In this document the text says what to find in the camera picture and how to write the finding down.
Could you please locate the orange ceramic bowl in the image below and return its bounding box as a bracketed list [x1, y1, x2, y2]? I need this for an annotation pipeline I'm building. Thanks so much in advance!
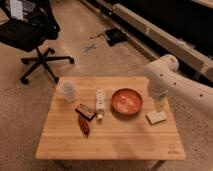
[111, 88, 143, 115]

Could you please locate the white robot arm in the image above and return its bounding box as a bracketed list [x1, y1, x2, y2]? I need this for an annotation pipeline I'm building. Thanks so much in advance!
[144, 54, 213, 117]

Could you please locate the beige sponge block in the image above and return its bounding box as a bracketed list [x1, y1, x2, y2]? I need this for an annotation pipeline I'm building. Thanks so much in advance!
[146, 111, 167, 125]

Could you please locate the white tube bottle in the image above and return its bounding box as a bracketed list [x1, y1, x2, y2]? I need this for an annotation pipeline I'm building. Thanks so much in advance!
[96, 89, 105, 120]

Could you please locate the wooden table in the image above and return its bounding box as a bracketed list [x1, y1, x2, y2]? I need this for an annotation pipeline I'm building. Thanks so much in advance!
[36, 77, 186, 160]

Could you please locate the dark rectangular box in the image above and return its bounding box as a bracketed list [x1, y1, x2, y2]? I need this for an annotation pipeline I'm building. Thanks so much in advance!
[75, 104, 96, 120]

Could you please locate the red snack packet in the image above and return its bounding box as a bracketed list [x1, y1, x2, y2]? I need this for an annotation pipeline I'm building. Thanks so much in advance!
[78, 115, 90, 137]

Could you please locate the black object on floor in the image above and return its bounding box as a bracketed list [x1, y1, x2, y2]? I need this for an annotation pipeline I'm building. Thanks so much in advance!
[105, 28, 127, 46]

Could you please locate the translucent plastic cup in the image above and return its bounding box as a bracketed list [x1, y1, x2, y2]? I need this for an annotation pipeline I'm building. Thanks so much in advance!
[59, 81, 76, 102]

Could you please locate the black office chair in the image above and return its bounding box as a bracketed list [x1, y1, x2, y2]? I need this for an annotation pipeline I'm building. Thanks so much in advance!
[0, 0, 74, 84]

